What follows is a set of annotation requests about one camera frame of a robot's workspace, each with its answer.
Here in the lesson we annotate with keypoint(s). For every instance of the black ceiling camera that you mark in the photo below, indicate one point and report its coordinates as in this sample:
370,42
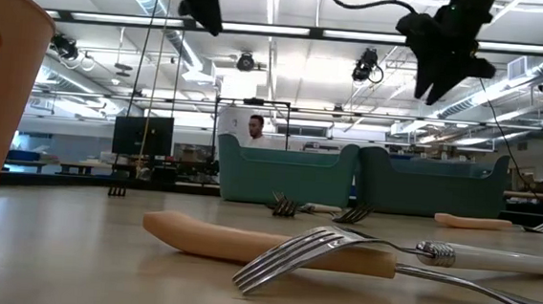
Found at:
64,46
245,62
365,65

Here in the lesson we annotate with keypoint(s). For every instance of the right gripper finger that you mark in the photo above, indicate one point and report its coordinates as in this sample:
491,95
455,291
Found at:
424,76
441,82

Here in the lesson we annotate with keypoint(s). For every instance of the blue plastic bin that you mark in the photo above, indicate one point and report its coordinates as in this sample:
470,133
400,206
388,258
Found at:
431,197

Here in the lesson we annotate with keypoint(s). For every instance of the black overhead light beam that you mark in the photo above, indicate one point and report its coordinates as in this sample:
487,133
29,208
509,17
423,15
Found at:
316,32

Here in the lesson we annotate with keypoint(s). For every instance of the teal plastic bin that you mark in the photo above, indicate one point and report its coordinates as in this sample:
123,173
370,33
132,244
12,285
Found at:
288,182

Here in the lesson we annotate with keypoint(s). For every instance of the blue storage crate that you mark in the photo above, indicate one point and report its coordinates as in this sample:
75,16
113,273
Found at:
24,156

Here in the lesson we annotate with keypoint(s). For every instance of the orange plastic bin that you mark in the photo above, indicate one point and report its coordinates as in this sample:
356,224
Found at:
1,104

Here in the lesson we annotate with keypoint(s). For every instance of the wooden workshop table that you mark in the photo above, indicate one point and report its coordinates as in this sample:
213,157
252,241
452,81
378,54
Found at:
537,195
84,164

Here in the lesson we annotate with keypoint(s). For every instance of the person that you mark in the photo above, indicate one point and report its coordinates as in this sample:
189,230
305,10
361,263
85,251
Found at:
255,124

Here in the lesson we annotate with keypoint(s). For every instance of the black monitor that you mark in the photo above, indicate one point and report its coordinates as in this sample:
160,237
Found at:
143,136

